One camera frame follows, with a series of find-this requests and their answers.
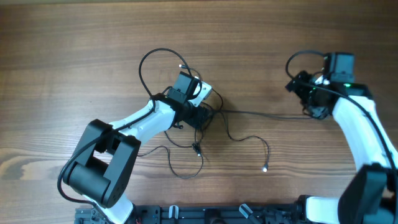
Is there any left camera cable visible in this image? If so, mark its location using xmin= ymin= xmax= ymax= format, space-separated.
xmin=57 ymin=47 xmax=193 ymax=206

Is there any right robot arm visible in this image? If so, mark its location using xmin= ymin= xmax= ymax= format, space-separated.
xmin=286 ymin=50 xmax=397 ymax=223

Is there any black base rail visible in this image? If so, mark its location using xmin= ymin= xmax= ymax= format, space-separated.
xmin=74 ymin=203 xmax=299 ymax=224

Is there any black USB cable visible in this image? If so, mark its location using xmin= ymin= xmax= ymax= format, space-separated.
xmin=214 ymin=107 xmax=315 ymax=121

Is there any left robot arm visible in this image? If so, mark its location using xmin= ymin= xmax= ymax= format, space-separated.
xmin=57 ymin=72 xmax=212 ymax=223

